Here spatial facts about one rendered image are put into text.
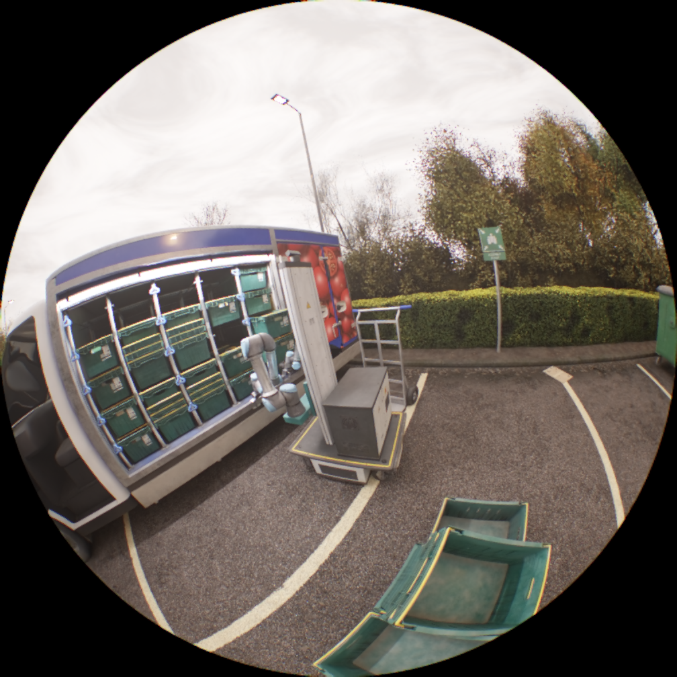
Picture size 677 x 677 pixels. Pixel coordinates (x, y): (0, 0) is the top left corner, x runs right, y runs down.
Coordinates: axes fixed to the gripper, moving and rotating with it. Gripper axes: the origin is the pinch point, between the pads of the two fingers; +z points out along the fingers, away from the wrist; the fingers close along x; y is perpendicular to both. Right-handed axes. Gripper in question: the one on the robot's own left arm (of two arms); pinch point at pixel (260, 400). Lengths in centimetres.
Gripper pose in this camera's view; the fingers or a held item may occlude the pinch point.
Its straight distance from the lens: 186.1
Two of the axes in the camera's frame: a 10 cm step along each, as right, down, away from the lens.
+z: -1.0, 8.4, 5.3
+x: -4.6, 4.3, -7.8
